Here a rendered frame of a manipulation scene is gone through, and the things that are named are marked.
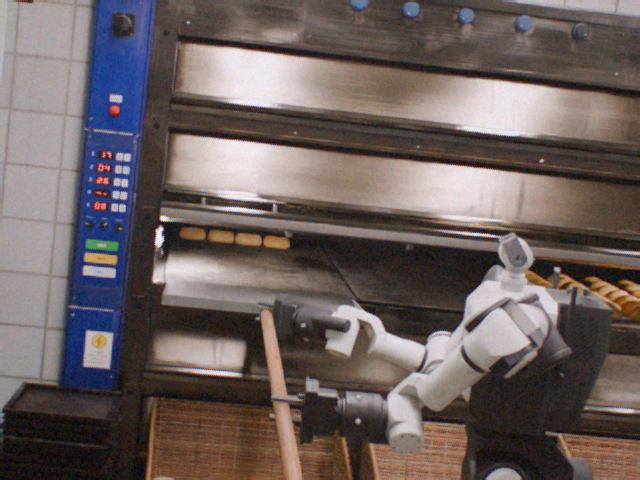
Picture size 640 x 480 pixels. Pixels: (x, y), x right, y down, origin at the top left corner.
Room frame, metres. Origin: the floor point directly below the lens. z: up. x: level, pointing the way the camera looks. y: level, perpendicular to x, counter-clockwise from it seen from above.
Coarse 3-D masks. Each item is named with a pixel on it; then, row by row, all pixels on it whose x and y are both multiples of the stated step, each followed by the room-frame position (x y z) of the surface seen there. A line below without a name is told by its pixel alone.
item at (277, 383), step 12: (264, 312) 3.11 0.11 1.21; (264, 324) 2.98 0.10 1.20; (264, 336) 2.87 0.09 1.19; (276, 348) 2.72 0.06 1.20; (276, 360) 2.61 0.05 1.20; (276, 372) 2.50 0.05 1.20; (276, 384) 2.41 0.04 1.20; (276, 408) 2.26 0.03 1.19; (288, 408) 2.26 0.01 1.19; (276, 420) 2.19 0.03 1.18; (288, 420) 2.17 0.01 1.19; (288, 432) 2.09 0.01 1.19; (288, 444) 2.03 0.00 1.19; (288, 456) 1.96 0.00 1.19; (288, 468) 1.91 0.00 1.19; (300, 468) 1.93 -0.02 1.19
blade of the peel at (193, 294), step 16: (176, 288) 3.44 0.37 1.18; (192, 288) 3.46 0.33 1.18; (208, 288) 3.49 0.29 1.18; (224, 288) 3.52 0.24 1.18; (240, 288) 3.55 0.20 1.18; (256, 288) 3.58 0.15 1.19; (176, 304) 3.21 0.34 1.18; (192, 304) 3.22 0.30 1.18; (208, 304) 3.22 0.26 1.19; (224, 304) 3.22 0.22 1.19; (240, 304) 3.23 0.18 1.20; (256, 304) 3.23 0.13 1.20; (304, 304) 3.42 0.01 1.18; (320, 304) 3.44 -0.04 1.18; (336, 304) 3.47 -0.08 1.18; (352, 304) 3.50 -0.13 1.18
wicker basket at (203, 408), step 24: (168, 408) 3.46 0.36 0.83; (192, 408) 3.47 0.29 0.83; (216, 408) 3.47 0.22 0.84; (240, 408) 3.49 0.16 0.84; (264, 408) 3.50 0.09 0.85; (168, 432) 3.44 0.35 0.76; (192, 432) 3.45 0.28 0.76; (216, 432) 3.46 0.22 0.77; (240, 432) 3.47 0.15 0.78; (264, 432) 3.48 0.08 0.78; (336, 432) 3.49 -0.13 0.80; (168, 456) 3.42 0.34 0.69; (192, 456) 3.44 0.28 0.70; (216, 456) 3.45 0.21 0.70; (240, 456) 3.45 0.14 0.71; (264, 456) 3.46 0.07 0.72; (312, 456) 3.48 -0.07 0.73; (336, 456) 3.45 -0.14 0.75
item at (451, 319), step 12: (156, 288) 3.49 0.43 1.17; (372, 312) 3.56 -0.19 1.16; (384, 312) 3.56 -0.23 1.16; (396, 312) 3.57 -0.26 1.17; (408, 312) 3.57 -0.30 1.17; (420, 312) 3.57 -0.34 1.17; (432, 312) 3.58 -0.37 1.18; (444, 312) 3.58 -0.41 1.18; (456, 312) 3.60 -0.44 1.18; (444, 324) 3.58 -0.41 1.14; (456, 324) 3.59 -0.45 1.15; (612, 336) 3.64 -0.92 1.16; (624, 336) 3.64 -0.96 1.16; (636, 336) 3.64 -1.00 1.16
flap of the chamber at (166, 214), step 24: (168, 216) 3.34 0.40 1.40; (192, 216) 3.35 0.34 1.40; (216, 216) 3.36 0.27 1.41; (240, 216) 3.37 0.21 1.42; (360, 240) 3.55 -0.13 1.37; (384, 240) 3.43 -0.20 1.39; (408, 240) 3.42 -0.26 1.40; (432, 240) 3.42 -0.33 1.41; (456, 240) 3.43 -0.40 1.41; (600, 264) 3.56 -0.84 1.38; (624, 264) 3.48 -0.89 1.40
